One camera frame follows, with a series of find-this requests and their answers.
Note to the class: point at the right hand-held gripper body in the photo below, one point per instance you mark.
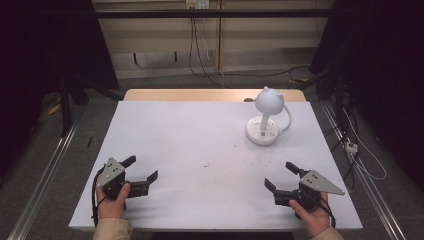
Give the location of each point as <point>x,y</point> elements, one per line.
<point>316,183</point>

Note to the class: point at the wooden table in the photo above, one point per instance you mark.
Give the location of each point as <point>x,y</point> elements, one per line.
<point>186,95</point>

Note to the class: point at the yellow floor tape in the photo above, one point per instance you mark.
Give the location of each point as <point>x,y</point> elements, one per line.
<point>54,109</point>

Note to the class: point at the white wall socket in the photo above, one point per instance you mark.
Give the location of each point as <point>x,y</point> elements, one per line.
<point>197,4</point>

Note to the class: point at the dark curtain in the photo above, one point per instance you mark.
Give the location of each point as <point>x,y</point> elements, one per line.
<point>40,50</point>
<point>383,50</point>

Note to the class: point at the aluminium floor rail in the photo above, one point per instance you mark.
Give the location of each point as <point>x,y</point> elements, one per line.
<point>46,175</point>
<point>366,181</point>

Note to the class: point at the white cat-ear desk lamp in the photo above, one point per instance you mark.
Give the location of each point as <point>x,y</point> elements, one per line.
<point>268,102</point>

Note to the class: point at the person's right hand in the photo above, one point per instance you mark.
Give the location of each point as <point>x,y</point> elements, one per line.
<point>313,218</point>

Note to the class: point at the person's left hand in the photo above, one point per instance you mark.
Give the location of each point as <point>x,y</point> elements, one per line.
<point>111,206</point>

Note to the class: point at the black horizontal bar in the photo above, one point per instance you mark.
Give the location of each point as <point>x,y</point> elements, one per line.
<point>213,13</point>

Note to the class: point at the white table cover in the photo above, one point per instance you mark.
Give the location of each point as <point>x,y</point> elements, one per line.
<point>200,140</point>

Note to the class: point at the white power strip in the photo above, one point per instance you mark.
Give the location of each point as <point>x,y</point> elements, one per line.
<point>351,147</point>

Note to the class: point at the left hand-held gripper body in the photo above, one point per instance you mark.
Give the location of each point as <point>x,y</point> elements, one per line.
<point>111,174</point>

